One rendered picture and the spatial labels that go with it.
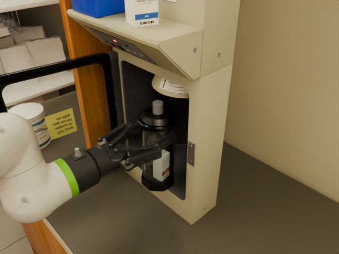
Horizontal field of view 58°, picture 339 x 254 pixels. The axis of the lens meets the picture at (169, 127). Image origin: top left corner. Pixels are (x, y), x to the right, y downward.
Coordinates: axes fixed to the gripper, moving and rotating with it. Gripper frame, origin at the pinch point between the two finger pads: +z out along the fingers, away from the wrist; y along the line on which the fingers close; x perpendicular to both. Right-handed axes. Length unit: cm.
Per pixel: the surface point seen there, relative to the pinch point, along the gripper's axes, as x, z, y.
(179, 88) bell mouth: -13.4, 3.8, -4.6
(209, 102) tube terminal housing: -13.3, 4.1, -14.1
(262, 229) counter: 26.7, 14.2, -28.9
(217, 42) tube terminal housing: -26.9, 5.5, -14.0
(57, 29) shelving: 13, 38, 147
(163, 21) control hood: -30.6, -1.2, -4.9
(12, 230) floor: 120, -35, 111
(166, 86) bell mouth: -13.3, 2.3, -1.4
